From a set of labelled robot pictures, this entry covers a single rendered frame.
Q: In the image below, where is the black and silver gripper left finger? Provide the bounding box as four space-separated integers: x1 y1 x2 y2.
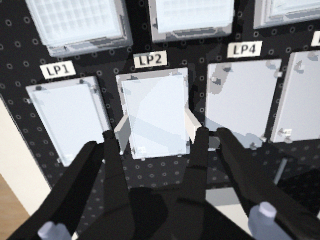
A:
6 115 138 240

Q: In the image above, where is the white control panel with coloured buttons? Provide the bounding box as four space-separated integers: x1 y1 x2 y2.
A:
206 157 288 235

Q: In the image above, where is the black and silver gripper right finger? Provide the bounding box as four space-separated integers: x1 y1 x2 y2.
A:
170 108 320 240

